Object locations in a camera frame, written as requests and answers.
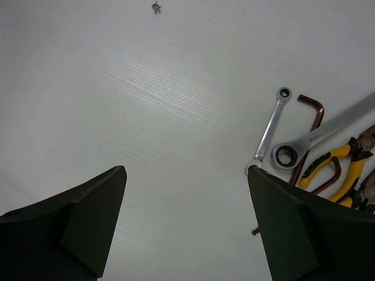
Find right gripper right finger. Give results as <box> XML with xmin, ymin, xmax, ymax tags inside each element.
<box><xmin>248</xmin><ymin>166</ymin><xmax>374</xmax><ymax>280</ymax></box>

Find small silver ratchet wrench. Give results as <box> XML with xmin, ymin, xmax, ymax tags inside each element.
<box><xmin>245</xmin><ymin>87</ymin><xmax>291</xmax><ymax>176</ymax></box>

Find yellow handled cutting pliers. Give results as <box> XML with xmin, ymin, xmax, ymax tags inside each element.
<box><xmin>299</xmin><ymin>125</ymin><xmax>374</xmax><ymax>194</ymax></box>

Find short brown hex key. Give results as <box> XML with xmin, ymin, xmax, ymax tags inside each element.
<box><xmin>311</xmin><ymin>156</ymin><xmax>342</xmax><ymax>195</ymax></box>

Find long brown hex key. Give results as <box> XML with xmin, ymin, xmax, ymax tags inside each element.
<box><xmin>289</xmin><ymin>94</ymin><xmax>324</xmax><ymax>186</ymax></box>

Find large silver ratchet wrench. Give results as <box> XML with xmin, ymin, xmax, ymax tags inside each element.
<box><xmin>271</xmin><ymin>93</ymin><xmax>374</xmax><ymax>170</ymax></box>

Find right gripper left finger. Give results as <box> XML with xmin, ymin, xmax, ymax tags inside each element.
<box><xmin>1</xmin><ymin>166</ymin><xmax>127</xmax><ymax>280</ymax></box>

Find yellow handled needle-nose pliers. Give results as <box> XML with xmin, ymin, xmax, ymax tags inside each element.
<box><xmin>328</xmin><ymin>151</ymin><xmax>373</xmax><ymax>208</ymax></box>

